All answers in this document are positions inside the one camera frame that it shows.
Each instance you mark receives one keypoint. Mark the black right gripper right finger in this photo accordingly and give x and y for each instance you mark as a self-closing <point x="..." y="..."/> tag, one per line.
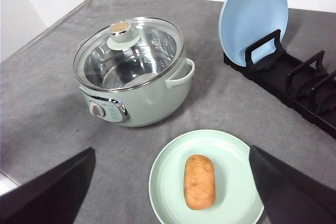
<point x="289" y="194"/>

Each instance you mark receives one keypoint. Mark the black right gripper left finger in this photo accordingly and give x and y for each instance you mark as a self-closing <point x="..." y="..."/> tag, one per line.
<point x="51" y="197"/>

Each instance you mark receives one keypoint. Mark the green plate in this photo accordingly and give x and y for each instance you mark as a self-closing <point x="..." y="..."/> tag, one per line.
<point x="238" y="199"/>

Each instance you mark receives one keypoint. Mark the brown potato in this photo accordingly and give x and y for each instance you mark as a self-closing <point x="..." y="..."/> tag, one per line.
<point x="199" y="182"/>

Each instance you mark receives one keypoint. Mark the glass steamer lid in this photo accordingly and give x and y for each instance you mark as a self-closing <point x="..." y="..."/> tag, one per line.
<point x="127" y="54"/>

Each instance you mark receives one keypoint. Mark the black plate rack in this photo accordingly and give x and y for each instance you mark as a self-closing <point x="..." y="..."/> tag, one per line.
<point x="304" y="83"/>

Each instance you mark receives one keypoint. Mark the green electric steamer pot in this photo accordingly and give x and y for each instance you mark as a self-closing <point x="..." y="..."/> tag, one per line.
<point x="140" y="108"/>

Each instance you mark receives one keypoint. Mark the blue plate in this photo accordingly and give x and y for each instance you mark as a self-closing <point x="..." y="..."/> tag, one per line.
<point x="245" y="23"/>

